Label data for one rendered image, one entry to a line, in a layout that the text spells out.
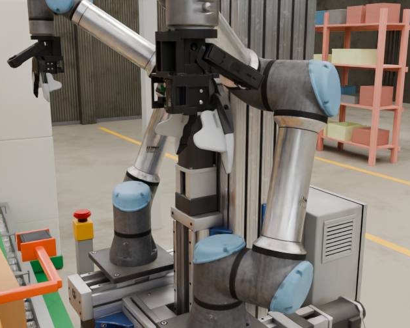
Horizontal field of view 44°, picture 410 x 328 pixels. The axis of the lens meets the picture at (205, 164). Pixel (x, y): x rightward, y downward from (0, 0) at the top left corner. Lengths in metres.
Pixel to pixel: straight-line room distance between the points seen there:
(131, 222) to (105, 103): 9.66
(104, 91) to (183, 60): 10.42
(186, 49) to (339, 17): 7.22
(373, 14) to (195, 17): 6.81
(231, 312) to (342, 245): 0.50
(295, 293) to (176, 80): 0.55
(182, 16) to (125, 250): 1.00
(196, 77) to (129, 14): 10.64
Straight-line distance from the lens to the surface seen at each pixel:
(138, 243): 1.57
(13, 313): 1.59
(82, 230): 2.09
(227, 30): 1.01
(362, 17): 7.67
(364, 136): 7.59
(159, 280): 1.65
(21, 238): 1.41
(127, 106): 11.36
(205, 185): 1.35
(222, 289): 1.13
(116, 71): 11.20
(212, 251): 1.11
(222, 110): 0.71
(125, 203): 1.53
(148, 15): 4.46
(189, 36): 0.71
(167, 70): 0.73
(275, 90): 1.10
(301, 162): 1.07
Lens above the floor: 1.70
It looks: 14 degrees down
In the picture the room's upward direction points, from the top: straight up
